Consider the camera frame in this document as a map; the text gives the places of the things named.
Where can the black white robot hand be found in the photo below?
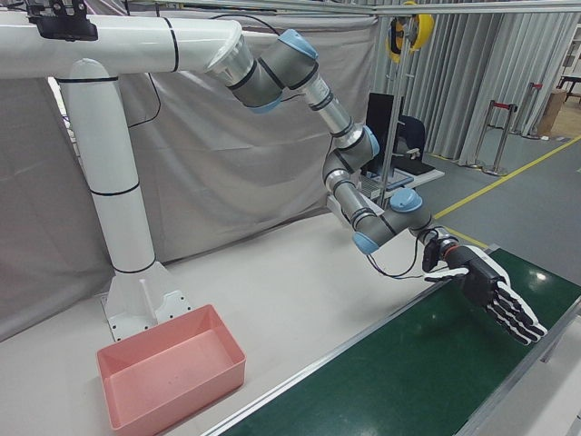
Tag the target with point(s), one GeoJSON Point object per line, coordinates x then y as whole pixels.
{"type": "Point", "coordinates": [483, 279]}

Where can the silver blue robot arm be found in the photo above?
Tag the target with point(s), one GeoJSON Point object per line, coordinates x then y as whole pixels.
{"type": "Point", "coordinates": [272, 77]}

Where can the pink plastic basket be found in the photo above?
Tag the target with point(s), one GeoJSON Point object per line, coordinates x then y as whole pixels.
{"type": "Point", "coordinates": [168, 359]}

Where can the green conveyor belt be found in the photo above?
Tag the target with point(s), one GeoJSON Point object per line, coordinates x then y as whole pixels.
{"type": "Point", "coordinates": [408, 363]}

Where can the white desk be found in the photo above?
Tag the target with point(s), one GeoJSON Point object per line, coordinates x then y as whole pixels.
{"type": "Point", "coordinates": [422, 175]}

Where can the dark blue office chair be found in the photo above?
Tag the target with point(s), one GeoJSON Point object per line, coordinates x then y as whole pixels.
{"type": "Point", "coordinates": [410, 134]}

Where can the cardboard box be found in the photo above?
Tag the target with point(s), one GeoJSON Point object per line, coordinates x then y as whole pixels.
{"type": "Point", "coordinates": [554, 111]}

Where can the black computer monitor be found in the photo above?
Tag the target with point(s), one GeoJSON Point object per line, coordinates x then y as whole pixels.
{"type": "Point", "coordinates": [379, 122]}

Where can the light grey table cloth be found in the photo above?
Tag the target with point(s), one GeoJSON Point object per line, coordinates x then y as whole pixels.
{"type": "Point", "coordinates": [281, 281]}

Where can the grey pleated curtain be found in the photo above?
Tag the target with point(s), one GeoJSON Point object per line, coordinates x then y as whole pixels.
{"type": "Point", "coordinates": [476, 68]}

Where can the grey fabric curtain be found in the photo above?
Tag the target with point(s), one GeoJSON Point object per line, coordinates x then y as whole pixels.
{"type": "Point", "coordinates": [227, 172]}

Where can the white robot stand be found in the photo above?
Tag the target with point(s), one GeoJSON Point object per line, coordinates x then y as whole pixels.
{"type": "Point", "coordinates": [113, 159]}

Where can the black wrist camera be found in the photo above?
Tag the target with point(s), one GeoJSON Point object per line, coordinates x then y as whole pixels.
{"type": "Point", "coordinates": [430, 256]}

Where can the chrome stanchion post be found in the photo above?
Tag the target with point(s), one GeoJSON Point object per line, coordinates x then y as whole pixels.
{"type": "Point", "coordinates": [486, 136]}
{"type": "Point", "coordinates": [535, 109]}
{"type": "Point", "coordinates": [503, 141]}

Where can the black camera on stand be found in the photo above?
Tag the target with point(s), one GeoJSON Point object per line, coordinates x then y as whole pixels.
{"type": "Point", "coordinates": [63, 22]}

